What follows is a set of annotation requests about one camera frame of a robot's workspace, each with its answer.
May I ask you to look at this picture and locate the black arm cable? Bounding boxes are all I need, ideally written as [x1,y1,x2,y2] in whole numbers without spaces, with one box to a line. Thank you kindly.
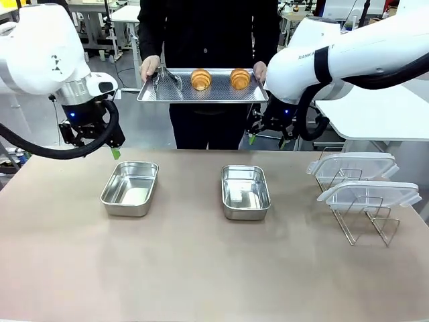
[296,52,429,142]
[0,99,121,160]

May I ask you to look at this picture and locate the person's right hand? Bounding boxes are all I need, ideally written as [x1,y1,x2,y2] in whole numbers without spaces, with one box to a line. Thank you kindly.
[139,54,162,83]

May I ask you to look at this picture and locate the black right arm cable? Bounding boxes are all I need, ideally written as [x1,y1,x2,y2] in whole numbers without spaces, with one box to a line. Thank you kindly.
[296,52,429,142]

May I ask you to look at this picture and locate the steel rectangular container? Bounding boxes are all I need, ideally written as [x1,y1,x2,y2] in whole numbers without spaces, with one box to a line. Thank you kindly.
[99,160,160,218]
[220,164,272,222]

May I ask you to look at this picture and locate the silver metal baking tray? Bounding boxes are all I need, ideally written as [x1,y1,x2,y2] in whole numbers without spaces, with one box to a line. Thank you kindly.
[135,67,270,105]

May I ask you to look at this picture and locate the person's right forearm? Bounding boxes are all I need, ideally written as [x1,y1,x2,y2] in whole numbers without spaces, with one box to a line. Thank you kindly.
[137,16,166,62]

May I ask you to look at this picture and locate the metal wire lid rack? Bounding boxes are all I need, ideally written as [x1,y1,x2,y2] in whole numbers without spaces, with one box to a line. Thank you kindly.
[314,146,401,248]

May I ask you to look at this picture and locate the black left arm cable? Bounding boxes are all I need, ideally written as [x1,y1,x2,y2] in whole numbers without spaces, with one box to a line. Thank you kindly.
[0,99,121,160]

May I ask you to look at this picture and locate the white background desk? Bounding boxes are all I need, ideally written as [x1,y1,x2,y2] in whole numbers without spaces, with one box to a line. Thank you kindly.
[109,4,142,93]

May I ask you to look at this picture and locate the person's left forearm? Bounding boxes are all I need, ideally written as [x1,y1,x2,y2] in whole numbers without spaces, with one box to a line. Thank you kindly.
[250,16,282,65]

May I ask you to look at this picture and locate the person's left hand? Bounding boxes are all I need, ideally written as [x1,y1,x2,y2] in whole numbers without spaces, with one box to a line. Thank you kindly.
[252,60,268,85]

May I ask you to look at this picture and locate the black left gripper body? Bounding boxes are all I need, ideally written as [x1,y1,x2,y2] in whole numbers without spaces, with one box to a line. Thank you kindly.
[61,99,112,139]

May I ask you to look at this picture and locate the golden croissant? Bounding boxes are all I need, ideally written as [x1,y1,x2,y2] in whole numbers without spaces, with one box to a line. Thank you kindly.
[190,68,213,92]
[229,68,252,91]

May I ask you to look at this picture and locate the person in black clothes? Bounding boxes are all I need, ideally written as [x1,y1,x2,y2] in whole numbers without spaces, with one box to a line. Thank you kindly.
[137,0,282,150]

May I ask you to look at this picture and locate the silver metal tongs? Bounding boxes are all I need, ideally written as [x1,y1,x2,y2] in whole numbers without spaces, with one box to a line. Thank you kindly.
[151,66,184,102]

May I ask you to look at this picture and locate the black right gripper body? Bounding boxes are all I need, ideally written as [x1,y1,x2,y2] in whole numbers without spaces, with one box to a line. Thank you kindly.
[255,97,298,131]

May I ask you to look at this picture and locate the bottles and cans shelf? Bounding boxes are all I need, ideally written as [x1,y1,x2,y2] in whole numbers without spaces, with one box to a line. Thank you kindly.
[0,146,34,176]

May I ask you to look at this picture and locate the clear plastic clip lid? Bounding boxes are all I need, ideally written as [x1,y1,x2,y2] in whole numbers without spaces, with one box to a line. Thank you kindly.
[316,180,423,214]
[305,151,401,182]

